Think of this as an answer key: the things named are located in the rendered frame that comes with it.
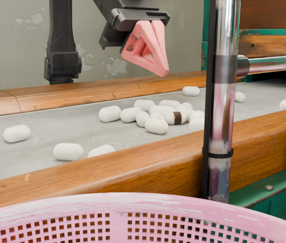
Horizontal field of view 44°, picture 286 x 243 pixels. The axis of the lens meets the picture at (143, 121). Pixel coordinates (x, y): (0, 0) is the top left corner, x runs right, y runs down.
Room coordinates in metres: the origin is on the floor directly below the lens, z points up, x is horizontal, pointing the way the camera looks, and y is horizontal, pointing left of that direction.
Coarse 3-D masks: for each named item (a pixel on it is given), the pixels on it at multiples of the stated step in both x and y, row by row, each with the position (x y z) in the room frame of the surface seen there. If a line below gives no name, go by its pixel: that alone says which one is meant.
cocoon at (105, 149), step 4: (96, 148) 0.32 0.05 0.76; (100, 148) 0.33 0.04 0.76; (104, 148) 0.33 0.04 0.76; (108, 148) 0.33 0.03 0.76; (112, 148) 0.33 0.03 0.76; (92, 152) 0.32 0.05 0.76; (96, 152) 0.32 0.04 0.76; (100, 152) 0.32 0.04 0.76; (104, 152) 0.32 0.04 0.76; (108, 152) 0.33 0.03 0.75; (88, 156) 0.32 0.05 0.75; (92, 156) 0.32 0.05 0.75
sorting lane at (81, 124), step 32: (160, 96) 0.71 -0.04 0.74; (192, 96) 0.71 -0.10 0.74; (256, 96) 0.71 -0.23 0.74; (0, 128) 0.46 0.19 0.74; (32, 128) 0.46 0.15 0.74; (64, 128) 0.46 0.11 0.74; (96, 128) 0.46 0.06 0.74; (128, 128) 0.46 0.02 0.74; (0, 160) 0.34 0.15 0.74; (32, 160) 0.34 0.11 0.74
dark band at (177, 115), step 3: (174, 111) 0.49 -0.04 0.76; (177, 111) 0.49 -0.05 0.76; (174, 114) 0.48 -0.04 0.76; (177, 114) 0.48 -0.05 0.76; (180, 114) 0.48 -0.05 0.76; (174, 117) 0.48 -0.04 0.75; (177, 117) 0.48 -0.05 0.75; (180, 117) 0.48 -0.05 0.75; (174, 120) 0.48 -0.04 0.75; (177, 120) 0.48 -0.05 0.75; (180, 120) 0.48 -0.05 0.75; (174, 123) 0.48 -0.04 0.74; (177, 123) 0.48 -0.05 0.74; (180, 123) 0.48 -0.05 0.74
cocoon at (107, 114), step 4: (104, 108) 0.50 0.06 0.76; (108, 108) 0.50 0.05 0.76; (112, 108) 0.50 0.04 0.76; (116, 108) 0.50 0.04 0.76; (100, 112) 0.49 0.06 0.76; (104, 112) 0.49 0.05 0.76; (108, 112) 0.49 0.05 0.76; (112, 112) 0.50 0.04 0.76; (116, 112) 0.50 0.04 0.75; (120, 112) 0.51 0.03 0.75; (100, 116) 0.49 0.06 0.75; (104, 116) 0.49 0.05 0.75; (108, 116) 0.49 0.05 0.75; (112, 116) 0.49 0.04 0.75; (116, 116) 0.50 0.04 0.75; (104, 120) 0.49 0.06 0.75; (108, 120) 0.49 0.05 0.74; (112, 120) 0.50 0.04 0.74
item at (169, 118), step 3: (180, 111) 0.49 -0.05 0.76; (168, 114) 0.48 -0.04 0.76; (171, 114) 0.48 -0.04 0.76; (183, 114) 0.48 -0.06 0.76; (165, 117) 0.49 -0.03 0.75; (168, 117) 0.48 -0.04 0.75; (171, 117) 0.48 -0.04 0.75; (183, 117) 0.48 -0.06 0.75; (186, 117) 0.48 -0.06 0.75; (168, 120) 0.48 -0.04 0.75; (171, 120) 0.48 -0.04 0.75; (183, 120) 0.48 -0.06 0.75; (186, 120) 0.49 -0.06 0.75; (168, 123) 0.48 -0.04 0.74; (171, 123) 0.48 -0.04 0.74
